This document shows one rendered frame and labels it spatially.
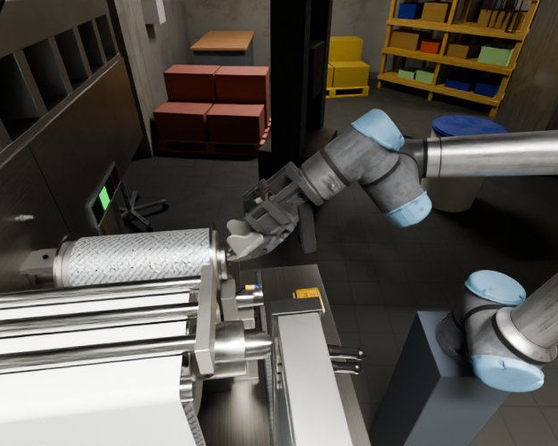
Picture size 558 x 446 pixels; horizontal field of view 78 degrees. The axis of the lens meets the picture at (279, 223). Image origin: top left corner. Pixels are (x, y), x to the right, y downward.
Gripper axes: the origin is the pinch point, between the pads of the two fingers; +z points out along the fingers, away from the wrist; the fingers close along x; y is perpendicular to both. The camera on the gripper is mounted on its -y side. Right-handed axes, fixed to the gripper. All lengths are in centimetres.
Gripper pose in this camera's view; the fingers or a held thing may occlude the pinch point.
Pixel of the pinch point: (236, 255)
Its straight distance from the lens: 65.5
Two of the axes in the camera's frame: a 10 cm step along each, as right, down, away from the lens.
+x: 1.2, 6.0, -7.9
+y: -6.4, -5.6, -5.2
